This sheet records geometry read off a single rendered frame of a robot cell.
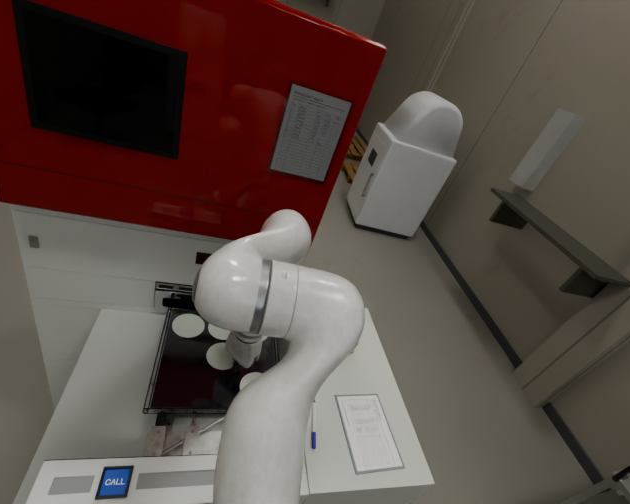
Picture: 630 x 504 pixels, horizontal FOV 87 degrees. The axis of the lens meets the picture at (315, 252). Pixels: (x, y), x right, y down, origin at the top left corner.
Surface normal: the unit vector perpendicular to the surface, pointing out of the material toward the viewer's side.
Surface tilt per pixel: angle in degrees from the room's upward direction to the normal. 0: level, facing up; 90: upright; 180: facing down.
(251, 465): 42
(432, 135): 90
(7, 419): 0
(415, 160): 90
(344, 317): 36
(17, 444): 0
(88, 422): 0
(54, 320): 90
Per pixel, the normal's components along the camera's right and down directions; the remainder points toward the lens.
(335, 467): 0.31, -0.78
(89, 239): 0.16, 0.61
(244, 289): 0.22, -0.15
